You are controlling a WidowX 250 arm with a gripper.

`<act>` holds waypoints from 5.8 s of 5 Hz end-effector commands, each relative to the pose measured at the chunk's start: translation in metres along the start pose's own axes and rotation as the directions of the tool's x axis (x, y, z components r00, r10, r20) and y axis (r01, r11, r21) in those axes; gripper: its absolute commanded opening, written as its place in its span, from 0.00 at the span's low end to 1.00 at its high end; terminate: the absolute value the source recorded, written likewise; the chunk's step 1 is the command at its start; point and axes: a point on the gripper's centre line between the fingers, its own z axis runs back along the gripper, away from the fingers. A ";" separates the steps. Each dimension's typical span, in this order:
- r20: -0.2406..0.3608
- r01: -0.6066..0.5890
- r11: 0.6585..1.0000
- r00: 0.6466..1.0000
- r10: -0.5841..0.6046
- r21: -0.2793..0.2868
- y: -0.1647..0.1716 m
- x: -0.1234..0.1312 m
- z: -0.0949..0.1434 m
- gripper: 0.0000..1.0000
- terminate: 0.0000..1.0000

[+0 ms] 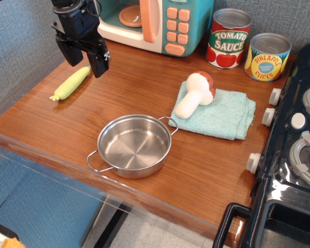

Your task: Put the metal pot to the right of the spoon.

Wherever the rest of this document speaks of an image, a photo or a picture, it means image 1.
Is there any pineapple slices can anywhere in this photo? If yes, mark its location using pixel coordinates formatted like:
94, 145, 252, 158
244, 33, 292, 82

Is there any teal and pink toy microwave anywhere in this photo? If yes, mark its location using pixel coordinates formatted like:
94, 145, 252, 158
95, 1, 214, 57

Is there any orange object at corner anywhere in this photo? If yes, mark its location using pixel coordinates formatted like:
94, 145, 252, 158
2, 238, 26, 248

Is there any black toy stove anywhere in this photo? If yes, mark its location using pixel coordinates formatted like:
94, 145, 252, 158
213, 44, 310, 247

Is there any spoon with green handle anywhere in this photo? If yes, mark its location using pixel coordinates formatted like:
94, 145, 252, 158
50, 65, 91, 101

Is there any plush white brown mushroom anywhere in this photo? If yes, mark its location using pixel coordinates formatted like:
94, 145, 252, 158
174, 71, 216, 119

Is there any tomato sauce can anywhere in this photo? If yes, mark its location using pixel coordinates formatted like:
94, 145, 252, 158
206, 8, 252, 69

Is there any folded light teal cloth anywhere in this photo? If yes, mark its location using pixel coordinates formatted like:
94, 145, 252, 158
169, 89, 256, 141

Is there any stainless steel two-handled pot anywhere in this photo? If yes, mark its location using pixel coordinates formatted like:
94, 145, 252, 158
87, 114, 179, 179

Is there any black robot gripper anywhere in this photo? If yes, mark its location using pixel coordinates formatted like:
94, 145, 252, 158
52, 1, 110, 78

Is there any clear acrylic table guard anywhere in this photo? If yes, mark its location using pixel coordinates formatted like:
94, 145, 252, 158
0, 135, 213, 247

